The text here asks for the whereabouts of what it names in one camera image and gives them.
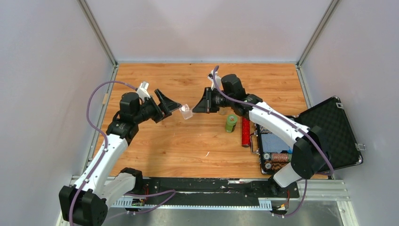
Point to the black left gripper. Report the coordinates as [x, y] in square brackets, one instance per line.
[162, 110]

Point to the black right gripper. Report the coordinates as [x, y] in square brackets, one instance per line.
[205, 104]

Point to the green pill bottle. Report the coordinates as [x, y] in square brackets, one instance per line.
[231, 122]

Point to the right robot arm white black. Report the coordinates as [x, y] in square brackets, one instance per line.
[310, 152]

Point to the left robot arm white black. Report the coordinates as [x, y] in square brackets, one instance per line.
[87, 201]

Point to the red glitter tube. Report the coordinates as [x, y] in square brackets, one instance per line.
[245, 132]

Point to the blue playing card deck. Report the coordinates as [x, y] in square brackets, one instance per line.
[273, 144]

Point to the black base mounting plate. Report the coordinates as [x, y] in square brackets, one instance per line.
[212, 191]

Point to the orange black chip row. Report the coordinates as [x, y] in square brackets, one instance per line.
[275, 161]

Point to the black poker chip case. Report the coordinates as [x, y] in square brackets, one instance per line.
[329, 115]

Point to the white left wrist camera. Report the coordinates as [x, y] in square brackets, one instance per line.
[143, 89]

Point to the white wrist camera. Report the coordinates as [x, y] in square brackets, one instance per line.
[215, 79]
[143, 89]

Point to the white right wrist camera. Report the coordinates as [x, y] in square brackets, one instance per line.
[215, 79]

